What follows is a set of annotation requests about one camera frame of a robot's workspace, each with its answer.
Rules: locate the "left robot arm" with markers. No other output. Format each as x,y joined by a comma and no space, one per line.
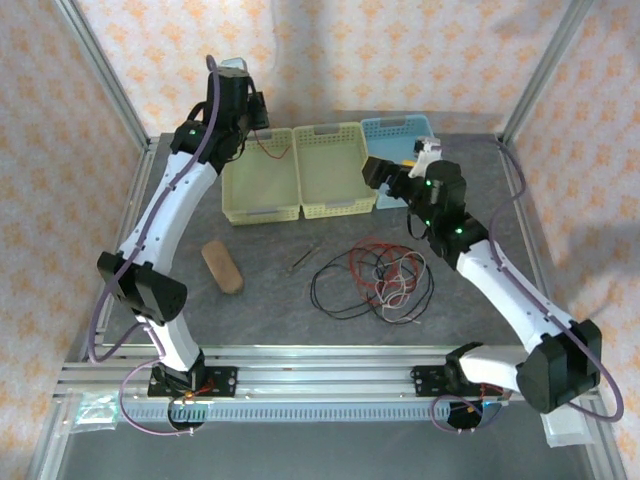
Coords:
160,215

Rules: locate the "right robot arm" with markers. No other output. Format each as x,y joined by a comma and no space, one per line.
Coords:
505,285

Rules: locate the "blue plastic basket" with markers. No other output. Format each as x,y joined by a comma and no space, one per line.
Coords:
385,132

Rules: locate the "yellow plastic basket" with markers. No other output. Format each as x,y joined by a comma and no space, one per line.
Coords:
332,170

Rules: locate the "green plastic basket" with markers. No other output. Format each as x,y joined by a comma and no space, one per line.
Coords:
265,185

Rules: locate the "small dark thin rod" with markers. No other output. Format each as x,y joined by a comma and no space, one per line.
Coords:
301,260

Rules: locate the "brown wooden block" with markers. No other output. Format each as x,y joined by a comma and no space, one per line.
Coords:
222,267

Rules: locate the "clear bag with white pad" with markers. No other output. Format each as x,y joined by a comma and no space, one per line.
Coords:
565,430

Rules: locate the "clear bag with green parts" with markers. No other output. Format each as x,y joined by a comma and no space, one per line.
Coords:
95,412

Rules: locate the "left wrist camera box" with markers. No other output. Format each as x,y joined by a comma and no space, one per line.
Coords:
235,65

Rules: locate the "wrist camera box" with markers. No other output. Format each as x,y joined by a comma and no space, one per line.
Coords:
235,65
425,152

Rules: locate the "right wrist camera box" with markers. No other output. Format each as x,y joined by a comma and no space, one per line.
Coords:
425,152

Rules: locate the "aluminium frame post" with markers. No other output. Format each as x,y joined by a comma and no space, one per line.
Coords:
102,65
545,65

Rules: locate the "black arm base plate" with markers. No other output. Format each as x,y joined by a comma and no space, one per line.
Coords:
425,382
225,382

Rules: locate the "aluminium mounting rail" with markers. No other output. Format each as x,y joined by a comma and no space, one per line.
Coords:
325,375

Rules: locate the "aluminium frame leg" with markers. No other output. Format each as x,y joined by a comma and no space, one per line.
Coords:
607,445
47,445

